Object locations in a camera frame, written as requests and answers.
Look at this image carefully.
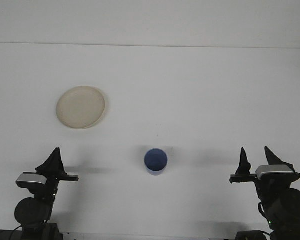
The pale blue cup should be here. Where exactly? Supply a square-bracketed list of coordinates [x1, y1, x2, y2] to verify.
[143, 148, 169, 176]

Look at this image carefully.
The pale round plate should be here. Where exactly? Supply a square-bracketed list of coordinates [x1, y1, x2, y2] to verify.
[56, 85, 106, 130]

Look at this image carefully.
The dark robot platform edge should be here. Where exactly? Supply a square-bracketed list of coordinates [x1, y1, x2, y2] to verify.
[0, 228, 25, 240]

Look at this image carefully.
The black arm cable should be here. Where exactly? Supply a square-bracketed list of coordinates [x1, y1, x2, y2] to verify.
[257, 201, 266, 220]
[10, 224, 24, 240]

